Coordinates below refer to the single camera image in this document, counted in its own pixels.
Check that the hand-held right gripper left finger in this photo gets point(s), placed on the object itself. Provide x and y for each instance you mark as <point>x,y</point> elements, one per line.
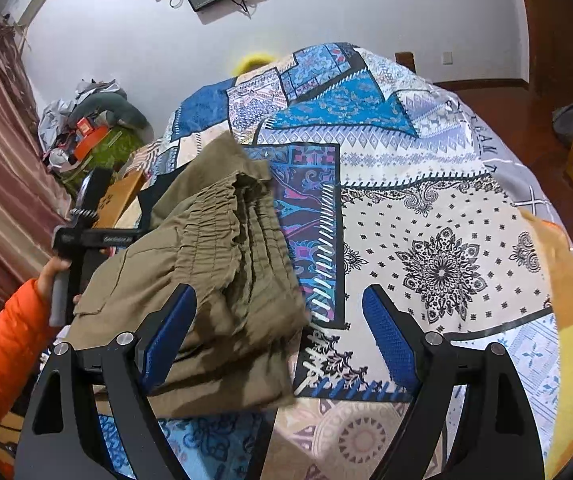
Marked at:
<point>166,332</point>

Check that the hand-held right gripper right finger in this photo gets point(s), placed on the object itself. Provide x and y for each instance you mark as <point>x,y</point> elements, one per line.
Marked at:
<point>391,340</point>

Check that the khaki pants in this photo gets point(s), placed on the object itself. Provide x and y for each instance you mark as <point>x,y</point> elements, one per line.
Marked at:
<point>206,270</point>

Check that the person's left forearm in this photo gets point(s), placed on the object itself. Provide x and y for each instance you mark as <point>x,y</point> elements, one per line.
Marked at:
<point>1,355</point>

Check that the person's left hand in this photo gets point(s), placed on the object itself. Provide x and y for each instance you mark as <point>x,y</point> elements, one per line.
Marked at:
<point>49,277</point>

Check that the low wooden table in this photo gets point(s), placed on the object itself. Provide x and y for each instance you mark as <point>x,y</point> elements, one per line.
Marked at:
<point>119,195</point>

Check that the black garment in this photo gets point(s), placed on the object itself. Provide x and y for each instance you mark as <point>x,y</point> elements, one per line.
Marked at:
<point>149,205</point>

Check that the orange box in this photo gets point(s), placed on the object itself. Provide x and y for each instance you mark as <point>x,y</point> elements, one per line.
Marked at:
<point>91,137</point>

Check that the striped pink curtain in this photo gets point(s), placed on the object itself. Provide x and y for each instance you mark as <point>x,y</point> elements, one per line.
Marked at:
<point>1,160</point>

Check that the pile of grey clothes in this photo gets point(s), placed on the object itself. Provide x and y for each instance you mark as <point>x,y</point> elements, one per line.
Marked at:
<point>61,115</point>

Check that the grey plush toy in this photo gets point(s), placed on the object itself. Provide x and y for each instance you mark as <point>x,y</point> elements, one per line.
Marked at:
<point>116,107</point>

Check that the blue patchwork printed blanket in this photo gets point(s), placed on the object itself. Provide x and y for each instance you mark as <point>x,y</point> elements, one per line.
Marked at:
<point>416,185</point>

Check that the yellow curved tube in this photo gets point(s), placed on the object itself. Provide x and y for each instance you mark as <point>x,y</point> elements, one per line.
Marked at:
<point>251,61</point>

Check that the grey bundle on floor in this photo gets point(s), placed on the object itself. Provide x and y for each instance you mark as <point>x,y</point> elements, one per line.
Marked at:
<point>566,119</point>

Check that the brown wooden door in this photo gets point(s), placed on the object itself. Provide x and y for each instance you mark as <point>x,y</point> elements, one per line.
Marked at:
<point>528,20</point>

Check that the wooden bed post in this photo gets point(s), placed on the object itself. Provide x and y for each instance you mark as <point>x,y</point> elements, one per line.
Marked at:
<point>406,61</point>

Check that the white wall socket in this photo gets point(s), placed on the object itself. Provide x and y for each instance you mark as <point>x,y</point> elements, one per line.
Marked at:
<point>447,57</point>

